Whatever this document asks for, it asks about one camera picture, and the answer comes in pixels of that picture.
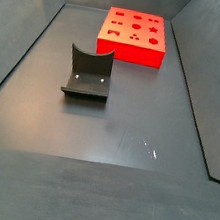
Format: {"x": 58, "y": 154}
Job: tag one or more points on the black curved holder stand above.
{"x": 91, "y": 69}

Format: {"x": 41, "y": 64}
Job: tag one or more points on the red shape sorter block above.
{"x": 134, "y": 36}

